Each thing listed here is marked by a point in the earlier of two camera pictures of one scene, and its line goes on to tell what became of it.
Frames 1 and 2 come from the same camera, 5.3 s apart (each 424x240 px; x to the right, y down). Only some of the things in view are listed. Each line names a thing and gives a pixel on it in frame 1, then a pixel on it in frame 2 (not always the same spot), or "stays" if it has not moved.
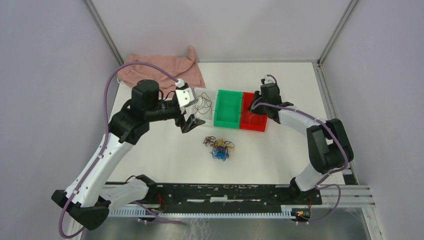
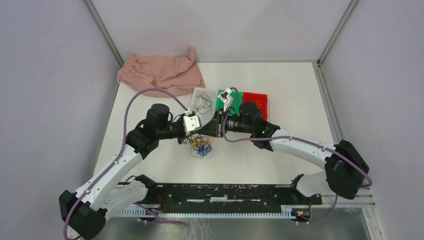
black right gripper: (253, 108) -> (215, 127)
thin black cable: (205, 105) stays
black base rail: (164, 196) stays
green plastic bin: (227, 109) stays
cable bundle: (222, 149) -> (200, 145)
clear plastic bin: (203, 108) stays
